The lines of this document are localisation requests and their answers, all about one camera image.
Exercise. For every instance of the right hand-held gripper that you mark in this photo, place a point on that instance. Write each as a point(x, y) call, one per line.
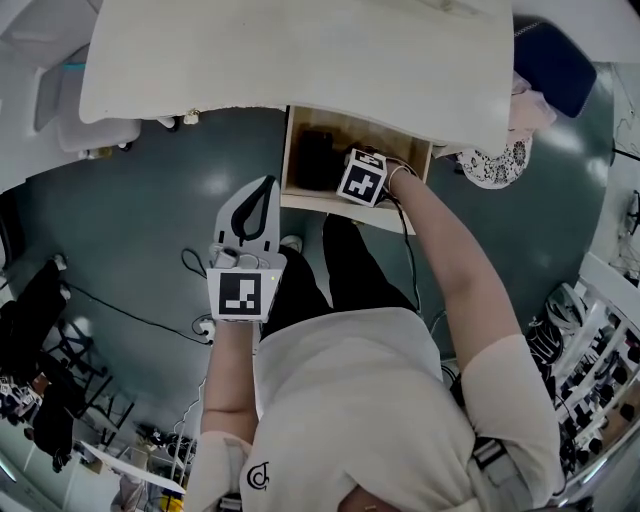
point(361, 181)

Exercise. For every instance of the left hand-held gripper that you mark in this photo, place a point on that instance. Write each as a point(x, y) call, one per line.
point(240, 295)

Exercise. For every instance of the black hair dryer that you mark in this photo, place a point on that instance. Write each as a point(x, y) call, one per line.
point(316, 157)

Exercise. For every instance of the wooden drawer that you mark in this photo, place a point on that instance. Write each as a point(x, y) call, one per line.
point(300, 197)

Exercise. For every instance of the person's left forearm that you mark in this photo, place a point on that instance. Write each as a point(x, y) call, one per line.
point(227, 375)

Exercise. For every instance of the person's right forearm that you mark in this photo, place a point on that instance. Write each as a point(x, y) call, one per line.
point(460, 270)

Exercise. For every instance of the white dressing table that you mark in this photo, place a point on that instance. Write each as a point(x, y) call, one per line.
point(300, 55)

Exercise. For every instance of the person's white shoe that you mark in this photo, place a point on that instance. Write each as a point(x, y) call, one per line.
point(292, 243)

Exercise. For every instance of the person's black trousers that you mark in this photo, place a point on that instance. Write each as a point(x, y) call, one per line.
point(350, 270)

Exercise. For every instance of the white power strip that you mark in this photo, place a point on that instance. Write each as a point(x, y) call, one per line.
point(206, 332)

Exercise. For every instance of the round patterned cushion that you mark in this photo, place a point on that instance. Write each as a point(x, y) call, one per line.
point(495, 165)

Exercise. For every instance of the small yellow bottle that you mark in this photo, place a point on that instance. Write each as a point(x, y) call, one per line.
point(102, 153)

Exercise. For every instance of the pink cloth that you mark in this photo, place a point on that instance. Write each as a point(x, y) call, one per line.
point(530, 110)

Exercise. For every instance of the dark blue chair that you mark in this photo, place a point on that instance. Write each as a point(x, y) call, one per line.
point(555, 70)

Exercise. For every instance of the person's cream shirt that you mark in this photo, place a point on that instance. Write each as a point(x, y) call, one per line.
point(360, 410)

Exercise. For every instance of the teal comb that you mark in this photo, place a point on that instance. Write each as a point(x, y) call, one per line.
point(74, 66)

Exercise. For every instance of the black tripod stand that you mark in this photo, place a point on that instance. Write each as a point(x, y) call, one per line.
point(85, 370)

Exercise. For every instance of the grey office chair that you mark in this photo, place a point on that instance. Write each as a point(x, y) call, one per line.
point(55, 90)

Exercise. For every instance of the white helmet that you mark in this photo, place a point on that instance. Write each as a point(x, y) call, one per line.
point(565, 306)

